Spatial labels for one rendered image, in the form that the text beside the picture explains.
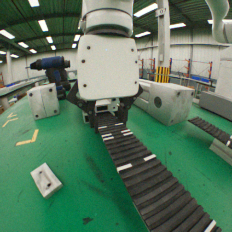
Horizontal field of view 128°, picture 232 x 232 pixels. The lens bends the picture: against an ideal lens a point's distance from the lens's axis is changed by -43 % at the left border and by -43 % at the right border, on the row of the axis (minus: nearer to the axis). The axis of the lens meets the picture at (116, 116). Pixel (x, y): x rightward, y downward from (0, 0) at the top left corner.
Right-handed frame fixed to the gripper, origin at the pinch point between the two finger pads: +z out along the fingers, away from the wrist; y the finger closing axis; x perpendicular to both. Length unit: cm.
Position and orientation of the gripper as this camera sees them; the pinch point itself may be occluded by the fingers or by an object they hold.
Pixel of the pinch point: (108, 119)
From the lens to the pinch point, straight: 20.2
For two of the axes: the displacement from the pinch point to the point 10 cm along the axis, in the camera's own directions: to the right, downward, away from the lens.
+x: -3.6, -4.2, 8.4
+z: 0.0, 8.9, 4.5
